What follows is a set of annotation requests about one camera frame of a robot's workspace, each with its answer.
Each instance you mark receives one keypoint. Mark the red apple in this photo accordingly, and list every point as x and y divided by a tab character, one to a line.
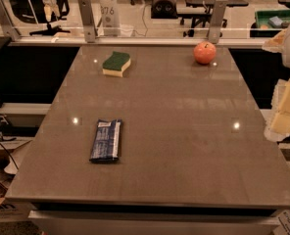
204	52

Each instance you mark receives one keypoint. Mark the blue snack packet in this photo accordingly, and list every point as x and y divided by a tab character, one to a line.
106	142

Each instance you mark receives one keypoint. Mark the green plastic bin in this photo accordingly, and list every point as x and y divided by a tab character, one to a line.
269	22

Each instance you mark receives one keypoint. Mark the green yellow sponge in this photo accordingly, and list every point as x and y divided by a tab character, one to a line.
116	64

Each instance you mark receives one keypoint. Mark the middle metal bracket post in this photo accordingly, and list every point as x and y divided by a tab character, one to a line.
86	13

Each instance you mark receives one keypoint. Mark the right metal bracket post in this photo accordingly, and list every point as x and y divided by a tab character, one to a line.
216	21

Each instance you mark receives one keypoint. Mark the black speaker box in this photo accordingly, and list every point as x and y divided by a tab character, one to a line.
163	9

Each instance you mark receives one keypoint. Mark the white numbered robot base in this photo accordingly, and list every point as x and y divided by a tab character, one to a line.
110	17

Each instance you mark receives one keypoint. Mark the metal bracket post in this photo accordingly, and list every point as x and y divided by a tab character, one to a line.
7	24
86	13
216	21

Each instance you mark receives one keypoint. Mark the left metal bracket post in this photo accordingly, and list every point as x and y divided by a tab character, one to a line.
7	24

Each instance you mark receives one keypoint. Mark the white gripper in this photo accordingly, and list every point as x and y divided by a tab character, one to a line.
278	127

